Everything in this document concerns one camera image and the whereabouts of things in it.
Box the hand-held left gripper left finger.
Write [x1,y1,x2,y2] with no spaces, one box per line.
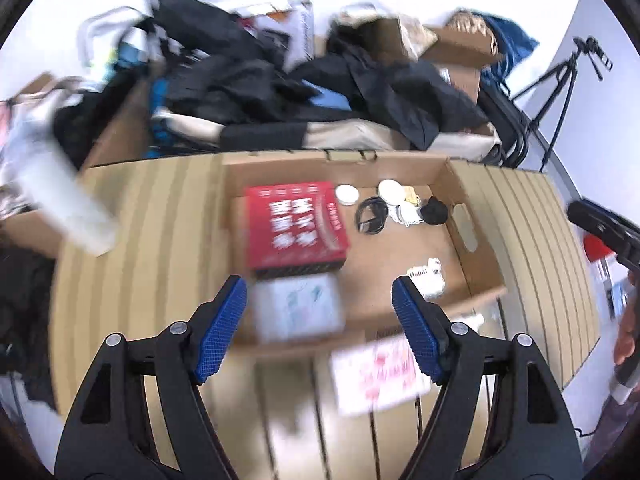
[54,274,239,480]

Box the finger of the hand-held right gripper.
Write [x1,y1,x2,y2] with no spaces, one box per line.
[567,199,640,264]

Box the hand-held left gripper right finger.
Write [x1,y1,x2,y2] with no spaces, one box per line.
[391,275,584,480]

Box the clear plastic jar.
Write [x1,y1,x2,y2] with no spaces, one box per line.
[407,257,447,299]

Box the white red-printed packet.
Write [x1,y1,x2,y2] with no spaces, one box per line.
[329,334,434,417]

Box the shallow cardboard tray box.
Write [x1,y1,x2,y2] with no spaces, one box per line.
[221,151,509,352]

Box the white tissue packet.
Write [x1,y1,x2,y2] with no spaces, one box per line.
[251,272,347,344]

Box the white figurine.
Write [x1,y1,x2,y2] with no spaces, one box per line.
[389,202,426,229]

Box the small black object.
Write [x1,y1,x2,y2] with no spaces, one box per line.
[422,197,449,226]

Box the black cable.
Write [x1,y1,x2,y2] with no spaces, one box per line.
[355,196,389,235]

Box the red printed box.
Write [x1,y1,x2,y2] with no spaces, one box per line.
[244,180,351,272]

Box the white round disc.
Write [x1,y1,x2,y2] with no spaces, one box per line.
[378,179,406,206]

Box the person's right forearm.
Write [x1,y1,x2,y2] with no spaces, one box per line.
[584,394,640,468]

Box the person's right hand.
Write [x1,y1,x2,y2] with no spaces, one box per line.
[613,269,640,367]

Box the red bucket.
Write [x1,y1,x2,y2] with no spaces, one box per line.
[583,234,617,264]

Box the black suitcase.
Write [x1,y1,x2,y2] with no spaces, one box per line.
[476,84,532,169]

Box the blue bag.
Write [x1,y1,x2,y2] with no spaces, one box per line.
[479,14,542,97]

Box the white thermos bottle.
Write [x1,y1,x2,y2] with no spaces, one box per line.
[9,142,119,257]

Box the beige canvas bag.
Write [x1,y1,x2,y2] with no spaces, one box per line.
[149,114,502,154]

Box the brown cardboard box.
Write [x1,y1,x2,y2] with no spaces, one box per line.
[419,24,507,107]

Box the large open cardboard box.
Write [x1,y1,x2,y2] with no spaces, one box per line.
[81,76,156,170]

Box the wicker ball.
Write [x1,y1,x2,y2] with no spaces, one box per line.
[446,9,497,42]

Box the black jacket pile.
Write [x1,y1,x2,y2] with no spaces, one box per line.
[149,0,495,152]

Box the beige clothing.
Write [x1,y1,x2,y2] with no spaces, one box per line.
[0,100,56,211]

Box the white printed carton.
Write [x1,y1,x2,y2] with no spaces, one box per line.
[239,0,316,69]

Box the black camera tripod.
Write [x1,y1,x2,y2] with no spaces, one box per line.
[509,36,614,172]

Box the white metal chair frame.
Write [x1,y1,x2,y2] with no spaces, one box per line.
[76,6,152,70]

